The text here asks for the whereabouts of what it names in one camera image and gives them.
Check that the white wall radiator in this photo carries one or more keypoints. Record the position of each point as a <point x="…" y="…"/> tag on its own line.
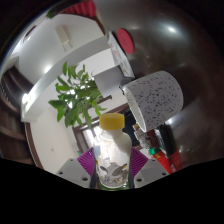
<point x="64" y="36"/>

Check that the small green potted plant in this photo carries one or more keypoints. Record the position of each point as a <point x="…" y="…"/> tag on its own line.
<point x="51" y="13"/>

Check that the brown wooden double door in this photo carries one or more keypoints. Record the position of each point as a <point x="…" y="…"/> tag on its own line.
<point x="79" y="133"/>

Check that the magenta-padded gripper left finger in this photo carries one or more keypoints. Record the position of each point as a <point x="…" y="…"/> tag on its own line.
<point x="73" y="171"/>

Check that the red carpeted staircase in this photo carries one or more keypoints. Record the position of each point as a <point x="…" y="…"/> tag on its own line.
<point x="80" y="7"/>

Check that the flat round red coaster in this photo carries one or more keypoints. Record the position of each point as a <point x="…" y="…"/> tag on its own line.
<point x="125" y="40"/>

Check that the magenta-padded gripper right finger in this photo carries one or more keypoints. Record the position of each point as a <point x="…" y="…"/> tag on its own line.
<point x="151" y="170"/>

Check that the yellow-capped clear plastic bottle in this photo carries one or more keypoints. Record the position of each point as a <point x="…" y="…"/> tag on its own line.
<point x="112" y="153"/>

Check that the white speckled mug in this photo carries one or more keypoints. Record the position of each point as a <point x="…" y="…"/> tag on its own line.
<point x="156" y="96"/>

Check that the leafy plant in white pot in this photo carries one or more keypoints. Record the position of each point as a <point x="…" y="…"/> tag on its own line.
<point x="75" y="100"/>

